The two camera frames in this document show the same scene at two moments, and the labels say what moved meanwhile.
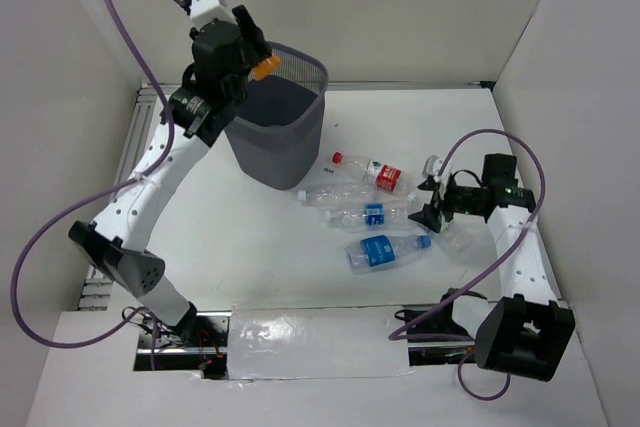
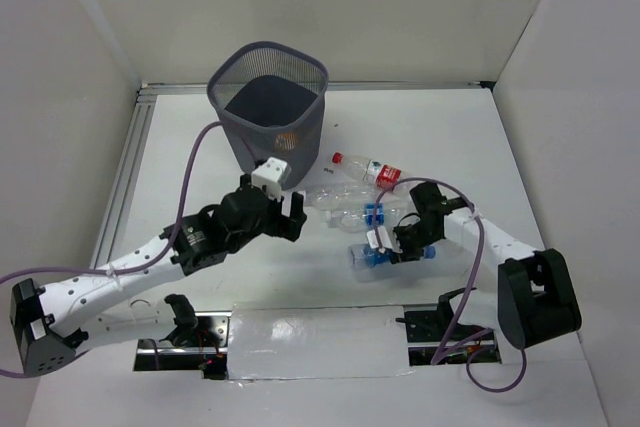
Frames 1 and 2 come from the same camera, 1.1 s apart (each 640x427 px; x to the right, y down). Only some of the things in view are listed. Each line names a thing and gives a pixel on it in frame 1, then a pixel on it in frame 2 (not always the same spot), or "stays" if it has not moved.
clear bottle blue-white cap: (339, 195) stays
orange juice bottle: (264, 69) to (286, 141)
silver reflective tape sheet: (293, 342) stays
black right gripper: (428, 217) to (407, 254)
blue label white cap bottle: (361, 216) stays
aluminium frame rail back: (155, 85) stays
